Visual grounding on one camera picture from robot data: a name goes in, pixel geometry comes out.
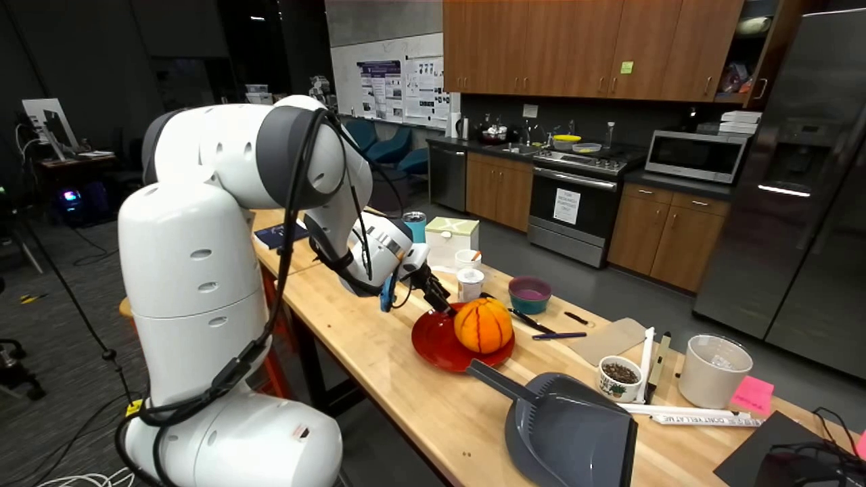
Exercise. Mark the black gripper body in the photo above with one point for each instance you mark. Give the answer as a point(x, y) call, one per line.
point(423, 275)

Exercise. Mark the red plate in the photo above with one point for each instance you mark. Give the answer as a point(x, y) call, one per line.
point(437, 348)

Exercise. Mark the orange pumpkin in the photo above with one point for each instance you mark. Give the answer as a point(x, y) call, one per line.
point(481, 326)

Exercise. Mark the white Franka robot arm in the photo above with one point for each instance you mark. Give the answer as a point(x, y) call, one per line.
point(197, 271)

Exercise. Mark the purple teal bowl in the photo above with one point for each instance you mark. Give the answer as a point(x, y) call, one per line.
point(529, 295)

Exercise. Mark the small white bean bowl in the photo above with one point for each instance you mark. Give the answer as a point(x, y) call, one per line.
point(619, 376)

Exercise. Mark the yellow bowl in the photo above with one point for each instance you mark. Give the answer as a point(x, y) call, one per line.
point(566, 138)

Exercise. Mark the white printed mug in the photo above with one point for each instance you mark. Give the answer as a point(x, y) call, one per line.
point(469, 287)

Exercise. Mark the teal tumbler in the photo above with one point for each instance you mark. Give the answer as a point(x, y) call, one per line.
point(414, 225)

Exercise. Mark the black dishwasher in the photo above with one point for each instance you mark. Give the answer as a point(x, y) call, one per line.
point(447, 180)

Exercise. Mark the wooden base cabinet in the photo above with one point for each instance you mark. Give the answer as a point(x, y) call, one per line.
point(499, 191)
point(667, 233)

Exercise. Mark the long black marker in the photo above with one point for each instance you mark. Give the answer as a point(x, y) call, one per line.
point(557, 334)

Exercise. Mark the blue lounge chairs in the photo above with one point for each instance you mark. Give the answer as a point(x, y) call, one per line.
point(395, 150)

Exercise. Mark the short black marker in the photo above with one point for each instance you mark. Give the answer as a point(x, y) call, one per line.
point(576, 317)

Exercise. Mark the black tablet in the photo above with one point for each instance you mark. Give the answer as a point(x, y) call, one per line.
point(278, 233)

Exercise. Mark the stainless steel oven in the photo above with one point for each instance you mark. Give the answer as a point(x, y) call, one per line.
point(572, 213)

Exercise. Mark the metal kettle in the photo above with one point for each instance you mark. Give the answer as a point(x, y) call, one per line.
point(492, 130)

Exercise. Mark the clear plastic sheet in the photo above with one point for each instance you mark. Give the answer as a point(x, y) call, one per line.
point(608, 342)

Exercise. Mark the grey dustpan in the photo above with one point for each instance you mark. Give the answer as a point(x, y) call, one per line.
point(572, 437)

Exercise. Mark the large white cup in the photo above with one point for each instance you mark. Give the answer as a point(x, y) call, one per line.
point(711, 373)

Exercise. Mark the silver microwave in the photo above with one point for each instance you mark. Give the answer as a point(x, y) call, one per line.
point(690, 154)

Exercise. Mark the white power strip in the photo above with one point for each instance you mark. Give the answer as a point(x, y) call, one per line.
point(703, 417)

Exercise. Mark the green sticky note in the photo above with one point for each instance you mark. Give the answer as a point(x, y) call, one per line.
point(625, 68)

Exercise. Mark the pink sticky note pad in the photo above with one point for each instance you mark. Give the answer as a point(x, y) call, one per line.
point(752, 396)

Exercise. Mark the folded white towels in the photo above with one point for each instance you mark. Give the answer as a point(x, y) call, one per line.
point(740, 123)

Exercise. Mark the black tripod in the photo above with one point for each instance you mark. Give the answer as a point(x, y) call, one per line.
point(62, 287)

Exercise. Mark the stainless steel refrigerator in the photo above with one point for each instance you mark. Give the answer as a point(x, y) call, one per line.
point(801, 199)

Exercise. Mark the open cabinet shelf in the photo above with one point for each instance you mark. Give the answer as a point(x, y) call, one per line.
point(752, 54)

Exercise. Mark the framed white picture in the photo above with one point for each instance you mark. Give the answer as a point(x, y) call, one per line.
point(48, 125)

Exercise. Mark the blue wrist camera box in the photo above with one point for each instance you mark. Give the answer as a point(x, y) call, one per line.
point(391, 290)

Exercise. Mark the white wall poster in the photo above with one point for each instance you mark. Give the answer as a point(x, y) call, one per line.
point(395, 85)

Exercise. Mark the wooden wall cabinets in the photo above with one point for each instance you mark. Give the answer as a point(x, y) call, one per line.
point(557, 45)

